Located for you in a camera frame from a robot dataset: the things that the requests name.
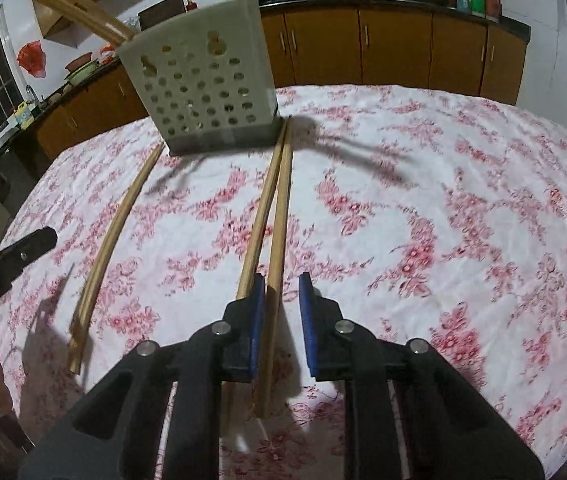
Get pale green perforated chopstick holder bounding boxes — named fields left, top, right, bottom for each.
left=116, top=0, right=280, bottom=157

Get wooden lower kitchen cabinets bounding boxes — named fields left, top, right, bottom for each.
left=28, top=2, right=531, bottom=161

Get dark cutting board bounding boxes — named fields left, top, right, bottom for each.
left=138, top=0, right=185, bottom=31

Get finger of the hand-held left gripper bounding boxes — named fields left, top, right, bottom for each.
left=0, top=226, right=59, bottom=273

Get wooden chopstick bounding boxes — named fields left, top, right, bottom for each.
left=253, top=116, right=295, bottom=420
left=220, top=116, right=289, bottom=431
left=69, top=160, right=162, bottom=376
left=30, top=0, right=136, bottom=43
left=67, top=141, right=165, bottom=347

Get red floral tablecloth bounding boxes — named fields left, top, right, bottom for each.
left=0, top=84, right=567, bottom=480

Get red plastic bag on wall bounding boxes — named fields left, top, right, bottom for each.
left=17, top=41, right=46, bottom=78

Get black kitchen countertop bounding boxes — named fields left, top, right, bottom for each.
left=0, top=0, right=533, bottom=196

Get yellow detergent bottle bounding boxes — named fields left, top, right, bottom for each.
left=16, top=100, right=36, bottom=128

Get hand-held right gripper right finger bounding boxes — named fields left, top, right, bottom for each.
left=298, top=272, right=547, bottom=480

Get green basin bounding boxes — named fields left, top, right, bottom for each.
left=66, top=62, right=100, bottom=86

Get red basin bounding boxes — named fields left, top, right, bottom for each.
left=66, top=51, right=95, bottom=72

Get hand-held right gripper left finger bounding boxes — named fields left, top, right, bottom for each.
left=16, top=274, right=266, bottom=480

